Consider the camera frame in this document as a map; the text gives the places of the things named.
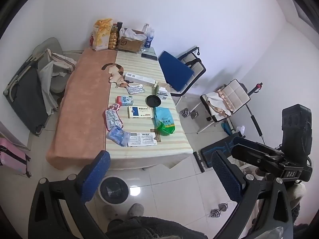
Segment beige cloth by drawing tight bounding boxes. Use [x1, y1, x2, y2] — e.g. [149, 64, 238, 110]
[206, 90, 233, 117]

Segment grey fuzzy slipper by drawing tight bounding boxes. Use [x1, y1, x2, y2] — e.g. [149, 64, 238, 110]
[127, 203, 145, 221]

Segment white blue medicine box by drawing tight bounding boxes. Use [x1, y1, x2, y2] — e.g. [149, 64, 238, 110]
[128, 106, 155, 119]

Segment brown cardboard piece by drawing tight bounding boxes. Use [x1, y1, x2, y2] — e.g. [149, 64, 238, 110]
[150, 129, 162, 142]

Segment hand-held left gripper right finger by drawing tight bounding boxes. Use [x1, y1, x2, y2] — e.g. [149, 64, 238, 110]
[211, 150, 296, 239]

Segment blue label water bottle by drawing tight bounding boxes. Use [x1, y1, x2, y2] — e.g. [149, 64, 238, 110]
[145, 29, 155, 48]

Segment white table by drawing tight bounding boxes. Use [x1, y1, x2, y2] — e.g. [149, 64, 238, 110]
[106, 47, 193, 170]

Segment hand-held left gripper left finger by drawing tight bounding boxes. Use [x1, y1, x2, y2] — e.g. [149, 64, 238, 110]
[28, 150, 111, 239]

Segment blue seat cushion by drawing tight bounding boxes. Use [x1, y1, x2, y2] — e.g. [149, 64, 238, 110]
[158, 51, 195, 92]

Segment green rice bag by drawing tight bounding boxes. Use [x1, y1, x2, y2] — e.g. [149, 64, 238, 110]
[153, 107, 175, 136]

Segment person's right forearm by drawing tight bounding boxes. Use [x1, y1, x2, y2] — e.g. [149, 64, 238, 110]
[285, 182, 307, 212]

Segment chrome dumbbell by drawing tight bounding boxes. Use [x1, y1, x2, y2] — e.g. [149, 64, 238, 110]
[209, 202, 230, 218]
[180, 108, 199, 119]

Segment peach blanket with cat print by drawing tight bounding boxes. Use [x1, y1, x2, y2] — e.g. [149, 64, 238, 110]
[45, 48, 117, 171]

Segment clear printed plastic packet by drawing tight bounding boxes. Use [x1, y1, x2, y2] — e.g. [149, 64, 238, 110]
[103, 108, 123, 131]

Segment blue plastic bag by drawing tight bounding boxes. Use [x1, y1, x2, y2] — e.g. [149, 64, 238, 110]
[107, 126, 130, 147]

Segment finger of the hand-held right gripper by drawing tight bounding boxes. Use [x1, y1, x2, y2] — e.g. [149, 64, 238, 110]
[233, 136, 284, 158]
[231, 147, 282, 177]

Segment white plastic bag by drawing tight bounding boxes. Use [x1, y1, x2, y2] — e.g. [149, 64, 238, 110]
[119, 28, 146, 41]

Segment black frame chair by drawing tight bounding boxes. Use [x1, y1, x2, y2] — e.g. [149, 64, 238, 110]
[169, 46, 207, 105]

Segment black pole with red knob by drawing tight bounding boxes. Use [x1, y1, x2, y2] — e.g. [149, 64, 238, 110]
[245, 82, 266, 145]

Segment black phone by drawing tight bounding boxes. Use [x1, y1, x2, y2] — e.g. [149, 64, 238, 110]
[141, 52, 158, 61]

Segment yellow snack bag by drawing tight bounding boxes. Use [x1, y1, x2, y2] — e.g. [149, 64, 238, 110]
[93, 18, 113, 51]

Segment small carton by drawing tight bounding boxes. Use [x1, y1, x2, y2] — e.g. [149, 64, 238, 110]
[154, 81, 170, 95]

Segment white bin with black bag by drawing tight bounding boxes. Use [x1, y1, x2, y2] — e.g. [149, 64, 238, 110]
[99, 176, 130, 204]

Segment black cup lid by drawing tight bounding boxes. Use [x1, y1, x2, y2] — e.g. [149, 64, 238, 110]
[146, 95, 162, 107]

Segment brown cardboard box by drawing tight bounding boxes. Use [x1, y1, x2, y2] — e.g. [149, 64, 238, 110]
[117, 36, 146, 53]

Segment dark grey suitcase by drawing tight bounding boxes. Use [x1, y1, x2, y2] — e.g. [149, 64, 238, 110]
[3, 50, 54, 136]

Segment person's dark clothing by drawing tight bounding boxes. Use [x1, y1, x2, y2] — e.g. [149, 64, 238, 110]
[106, 216, 207, 239]

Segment long white box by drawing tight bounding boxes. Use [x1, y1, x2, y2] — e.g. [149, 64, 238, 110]
[124, 73, 156, 87]

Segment yellow oil bottle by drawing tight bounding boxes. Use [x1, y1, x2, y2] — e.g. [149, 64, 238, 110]
[108, 24, 119, 50]

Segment white padded chair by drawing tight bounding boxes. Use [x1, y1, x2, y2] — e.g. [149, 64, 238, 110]
[197, 79, 250, 134]

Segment pink suitcase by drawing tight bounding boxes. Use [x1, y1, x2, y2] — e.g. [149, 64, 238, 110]
[0, 137, 32, 178]

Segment silver blister pack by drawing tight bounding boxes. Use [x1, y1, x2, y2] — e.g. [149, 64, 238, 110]
[126, 85, 145, 94]

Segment blue milk carton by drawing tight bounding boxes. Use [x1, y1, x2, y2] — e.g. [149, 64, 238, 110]
[116, 96, 134, 106]

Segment white garment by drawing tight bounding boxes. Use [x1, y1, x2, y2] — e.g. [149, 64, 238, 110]
[37, 51, 76, 116]

